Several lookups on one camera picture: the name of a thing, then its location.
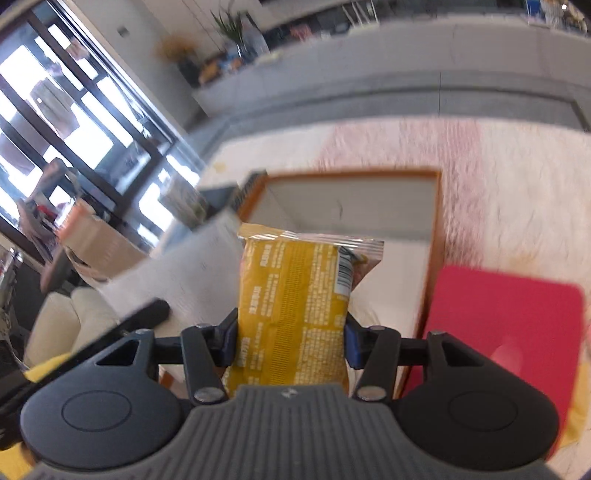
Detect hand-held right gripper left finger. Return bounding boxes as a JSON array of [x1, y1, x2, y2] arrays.
[[95, 307, 241, 406]]

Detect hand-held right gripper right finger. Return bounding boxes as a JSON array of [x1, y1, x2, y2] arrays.
[[344, 314, 481, 401]]

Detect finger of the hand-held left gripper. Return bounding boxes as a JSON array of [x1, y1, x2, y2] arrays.
[[90, 298, 171, 354]]

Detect yellow snack packet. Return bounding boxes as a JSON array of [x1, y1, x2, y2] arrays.
[[222, 223, 385, 398]]

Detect orange-edged cardboard box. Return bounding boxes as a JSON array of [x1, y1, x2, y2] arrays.
[[157, 169, 443, 403]]

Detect cream cushion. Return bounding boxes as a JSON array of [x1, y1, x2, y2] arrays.
[[24, 287, 122, 367]]

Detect beige cardboard carton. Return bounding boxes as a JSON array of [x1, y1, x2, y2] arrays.
[[56, 202, 154, 283]]

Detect yellow cloth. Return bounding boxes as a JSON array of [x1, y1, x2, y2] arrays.
[[0, 353, 72, 480]]

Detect pink-lidded clear container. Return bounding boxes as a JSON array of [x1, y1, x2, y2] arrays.
[[401, 264, 587, 446]]

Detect black-framed window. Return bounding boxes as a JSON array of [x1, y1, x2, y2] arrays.
[[0, 0, 206, 289]]

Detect white lace blanket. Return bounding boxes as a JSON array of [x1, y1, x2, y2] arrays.
[[198, 117, 591, 476]]

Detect snack bags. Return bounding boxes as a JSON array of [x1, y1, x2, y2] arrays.
[[199, 53, 243, 84]]

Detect white marble media ledge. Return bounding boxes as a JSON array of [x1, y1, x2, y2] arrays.
[[191, 16, 591, 121]]

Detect potted plant in glass vase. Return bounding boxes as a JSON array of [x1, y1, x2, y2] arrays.
[[209, 8, 270, 63]]

